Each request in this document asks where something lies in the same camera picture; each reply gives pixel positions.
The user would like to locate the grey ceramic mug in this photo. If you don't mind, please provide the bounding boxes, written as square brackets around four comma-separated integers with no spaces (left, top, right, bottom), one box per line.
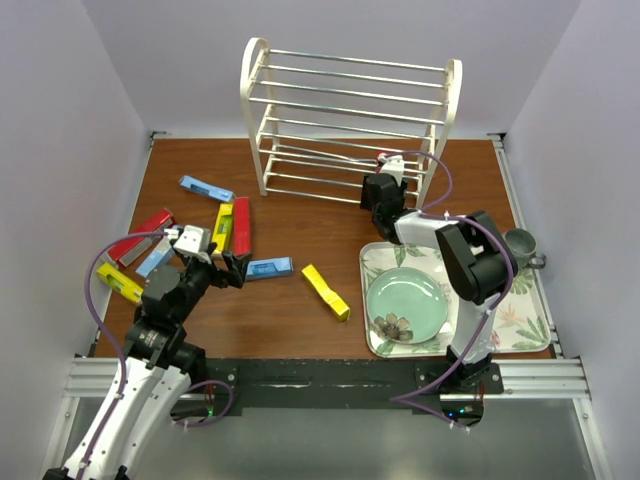
[503,228,547,270]

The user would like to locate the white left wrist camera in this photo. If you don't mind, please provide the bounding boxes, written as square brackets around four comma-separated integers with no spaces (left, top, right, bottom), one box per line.
[165,225,211,264]

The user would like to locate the light blue toothpaste box far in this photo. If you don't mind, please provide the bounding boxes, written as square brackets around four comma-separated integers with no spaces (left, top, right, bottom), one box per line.
[179,175,235,203]

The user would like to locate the crumpled yellow toothpaste box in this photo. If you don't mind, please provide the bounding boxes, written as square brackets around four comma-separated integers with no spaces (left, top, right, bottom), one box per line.
[302,264,351,321]

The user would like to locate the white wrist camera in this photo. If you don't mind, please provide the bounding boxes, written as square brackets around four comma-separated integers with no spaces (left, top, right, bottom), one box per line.
[165,225,211,264]
[376,153,405,186]

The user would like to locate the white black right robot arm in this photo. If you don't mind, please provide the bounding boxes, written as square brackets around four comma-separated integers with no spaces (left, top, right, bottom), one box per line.
[360,173,518,402]

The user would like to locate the blue toothpaste box centre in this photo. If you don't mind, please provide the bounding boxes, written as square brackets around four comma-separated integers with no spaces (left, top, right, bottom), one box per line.
[245,257,294,281]

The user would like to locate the aluminium frame rail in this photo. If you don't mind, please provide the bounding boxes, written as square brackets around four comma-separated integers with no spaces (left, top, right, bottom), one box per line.
[42,354,614,480]

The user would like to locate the cream metal-rod shelf rack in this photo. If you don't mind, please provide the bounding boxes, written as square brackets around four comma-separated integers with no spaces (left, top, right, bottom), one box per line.
[239,37,464,206]

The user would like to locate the leaf-pattern serving tray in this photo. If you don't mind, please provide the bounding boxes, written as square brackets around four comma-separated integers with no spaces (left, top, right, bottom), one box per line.
[359,242,550,358]

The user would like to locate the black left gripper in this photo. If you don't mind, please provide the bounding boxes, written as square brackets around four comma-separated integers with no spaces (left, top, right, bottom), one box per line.
[174,242,251,323]

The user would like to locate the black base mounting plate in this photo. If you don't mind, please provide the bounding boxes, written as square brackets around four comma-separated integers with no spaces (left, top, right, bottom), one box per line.
[171,358,504,422]

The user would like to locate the green ceramic plate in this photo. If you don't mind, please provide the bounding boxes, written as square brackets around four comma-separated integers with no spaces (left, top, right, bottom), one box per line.
[365,267,449,345]

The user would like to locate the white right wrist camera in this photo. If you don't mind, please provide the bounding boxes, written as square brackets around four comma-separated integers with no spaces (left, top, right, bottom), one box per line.
[376,153,405,186]

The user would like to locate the blue silver toothpaste box left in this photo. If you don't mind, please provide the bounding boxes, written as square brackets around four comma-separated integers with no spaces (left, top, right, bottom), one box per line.
[135,237,174,278]

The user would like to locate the yellow toothpaste box left edge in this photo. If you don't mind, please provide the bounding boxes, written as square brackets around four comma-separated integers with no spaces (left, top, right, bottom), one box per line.
[96,263,143,305]

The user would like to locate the yellow toothpaste box upright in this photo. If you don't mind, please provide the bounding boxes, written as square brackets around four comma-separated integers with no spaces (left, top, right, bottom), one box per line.
[211,203,234,258]

